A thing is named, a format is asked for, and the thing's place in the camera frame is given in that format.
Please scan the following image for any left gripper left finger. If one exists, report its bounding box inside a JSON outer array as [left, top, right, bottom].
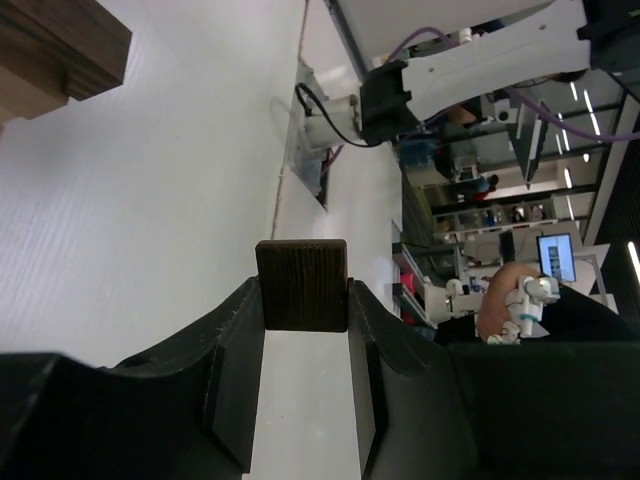
[[1, 278, 264, 479]]

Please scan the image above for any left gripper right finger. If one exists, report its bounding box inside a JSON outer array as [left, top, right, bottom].
[[347, 280, 639, 479]]

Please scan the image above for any small dark wood cube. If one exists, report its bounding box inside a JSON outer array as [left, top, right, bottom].
[[255, 239, 348, 333]]

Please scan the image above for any light brown block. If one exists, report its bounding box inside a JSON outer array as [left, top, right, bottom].
[[1, 66, 68, 128]]

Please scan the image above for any dark wood arch block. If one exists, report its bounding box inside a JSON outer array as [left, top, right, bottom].
[[1, 0, 132, 101]]

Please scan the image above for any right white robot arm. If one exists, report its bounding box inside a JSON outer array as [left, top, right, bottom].
[[359, 1, 639, 147]]

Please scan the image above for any person hand in background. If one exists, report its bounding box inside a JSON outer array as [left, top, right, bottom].
[[476, 262, 541, 342]]

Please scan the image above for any white teleoperation leader device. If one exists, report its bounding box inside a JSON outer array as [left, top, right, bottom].
[[487, 276, 560, 345]]

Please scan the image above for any background computer monitor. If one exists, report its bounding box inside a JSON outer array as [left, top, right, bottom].
[[536, 233, 577, 283]]

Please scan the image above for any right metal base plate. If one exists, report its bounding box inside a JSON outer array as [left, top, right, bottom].
[[285, 59, 346, 208]]

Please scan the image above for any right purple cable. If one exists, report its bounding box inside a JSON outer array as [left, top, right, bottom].
[[319, 27, 640, 176]]

